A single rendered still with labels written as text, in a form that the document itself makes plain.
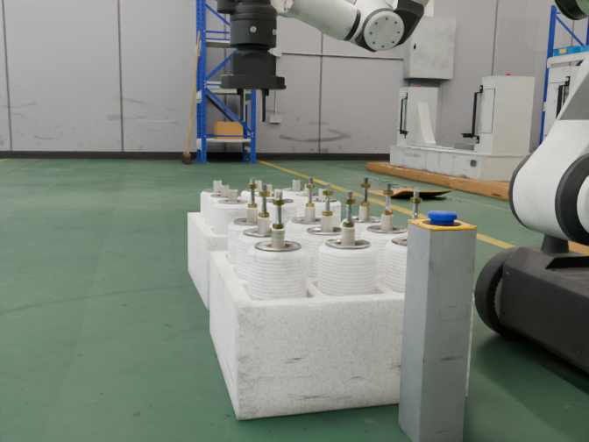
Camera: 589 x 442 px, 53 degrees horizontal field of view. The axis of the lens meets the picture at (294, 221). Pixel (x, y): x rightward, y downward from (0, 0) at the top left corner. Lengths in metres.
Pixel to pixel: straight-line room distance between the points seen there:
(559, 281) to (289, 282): 0.49
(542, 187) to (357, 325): 0.35
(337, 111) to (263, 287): 6.75
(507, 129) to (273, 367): 3.62
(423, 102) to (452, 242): 4.83
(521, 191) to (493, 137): 3.31
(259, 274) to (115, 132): 6.37
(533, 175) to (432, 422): 0.41
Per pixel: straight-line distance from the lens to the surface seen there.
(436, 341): 0.84
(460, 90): 8.32
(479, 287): 1.30
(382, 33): 1.19
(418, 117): 5.55
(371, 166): 5.92
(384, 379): 0.98
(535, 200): 0.99
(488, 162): 4.31
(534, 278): 1.19
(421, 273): 0.82
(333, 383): 0.96
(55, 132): 7.29
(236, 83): 1.13
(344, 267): 0.93
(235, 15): 1.14
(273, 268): 0.90
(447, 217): 0.82
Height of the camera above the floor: 0.45
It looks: 9 degrees down
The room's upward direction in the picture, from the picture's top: 1 degrees clockwise
